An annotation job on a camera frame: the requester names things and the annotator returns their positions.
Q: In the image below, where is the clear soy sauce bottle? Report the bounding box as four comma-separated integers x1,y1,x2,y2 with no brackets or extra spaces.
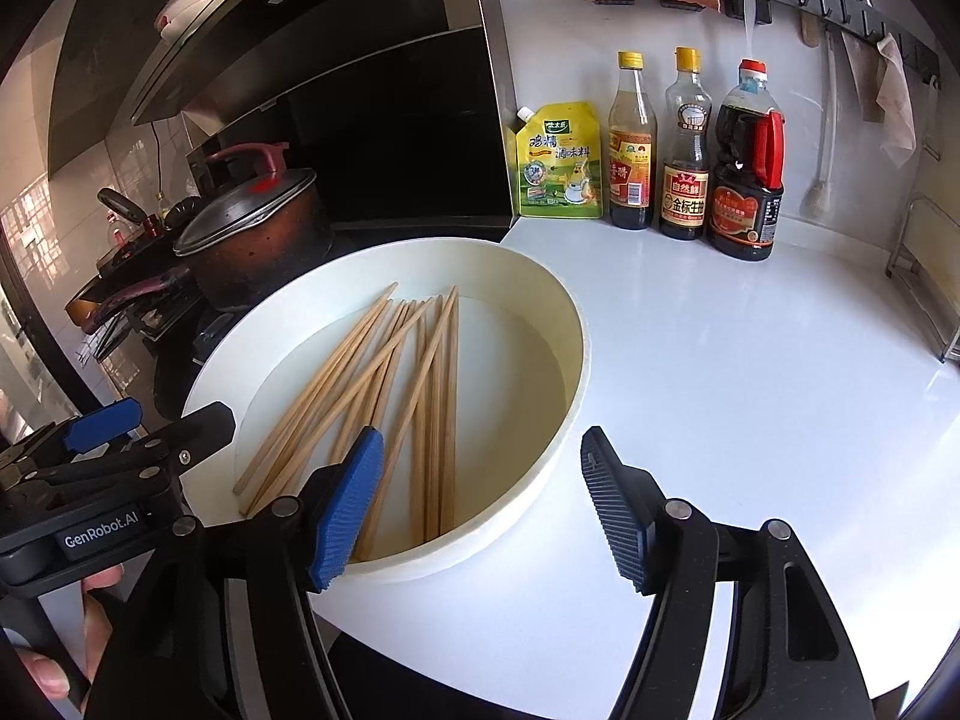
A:
658,46,713,242

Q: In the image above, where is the white round object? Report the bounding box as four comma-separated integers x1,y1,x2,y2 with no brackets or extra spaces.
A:
154,0,215,38

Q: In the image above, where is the steel cutting board rack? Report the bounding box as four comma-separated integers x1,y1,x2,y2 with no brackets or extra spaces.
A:
885,195,960,365

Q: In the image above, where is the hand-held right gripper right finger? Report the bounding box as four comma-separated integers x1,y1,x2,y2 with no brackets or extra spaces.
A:
581,426,878,720

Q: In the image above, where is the white round basin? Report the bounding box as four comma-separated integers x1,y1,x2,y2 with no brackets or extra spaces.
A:
180,238,593,584

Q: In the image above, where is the pile of wooden chopsticks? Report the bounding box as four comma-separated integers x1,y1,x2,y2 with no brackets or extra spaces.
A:
232,281,460,545

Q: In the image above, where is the dark vinegar bottle yellow cap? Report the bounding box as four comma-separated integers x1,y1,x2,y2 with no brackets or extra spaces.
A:
607,51,657,231

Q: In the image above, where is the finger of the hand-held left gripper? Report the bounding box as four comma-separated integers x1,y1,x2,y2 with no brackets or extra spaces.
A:
30,403,237,494
0,399,143,481

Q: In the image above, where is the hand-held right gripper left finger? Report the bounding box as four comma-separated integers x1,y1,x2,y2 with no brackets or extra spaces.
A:
86,426,386,720

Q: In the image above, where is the brown pot with lid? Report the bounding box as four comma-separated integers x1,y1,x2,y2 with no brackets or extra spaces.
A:
172,142,335,308

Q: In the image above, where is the black range hood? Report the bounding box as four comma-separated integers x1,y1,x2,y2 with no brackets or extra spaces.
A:
49,0,515,233

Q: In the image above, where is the person's left hand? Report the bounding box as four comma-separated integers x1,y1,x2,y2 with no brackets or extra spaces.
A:
19,562,125,710

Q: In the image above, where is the large red handled sauce bottle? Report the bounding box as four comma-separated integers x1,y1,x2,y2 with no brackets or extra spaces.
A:
707,58,786,263

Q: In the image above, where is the maroon handled frying pan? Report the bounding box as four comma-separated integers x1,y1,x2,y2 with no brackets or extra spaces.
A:
64,270,203,335

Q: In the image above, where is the black gas stove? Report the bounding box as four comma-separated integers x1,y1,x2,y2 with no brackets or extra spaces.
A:
90,292,248,421

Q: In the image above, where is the white bottle brush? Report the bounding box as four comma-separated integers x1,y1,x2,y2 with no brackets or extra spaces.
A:
799,37,841,218

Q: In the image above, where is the dark wall hook rail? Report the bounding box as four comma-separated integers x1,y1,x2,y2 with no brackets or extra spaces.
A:
592,0,942,91

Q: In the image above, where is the yellow green seasoning pouch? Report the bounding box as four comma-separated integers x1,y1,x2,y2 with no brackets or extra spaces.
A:
512,101,605,220

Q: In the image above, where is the beige hanging rag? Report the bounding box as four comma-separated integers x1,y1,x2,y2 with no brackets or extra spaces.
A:
840,30,920,170

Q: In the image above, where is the black frying pan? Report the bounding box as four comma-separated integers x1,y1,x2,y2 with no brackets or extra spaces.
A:
97,187,203,241

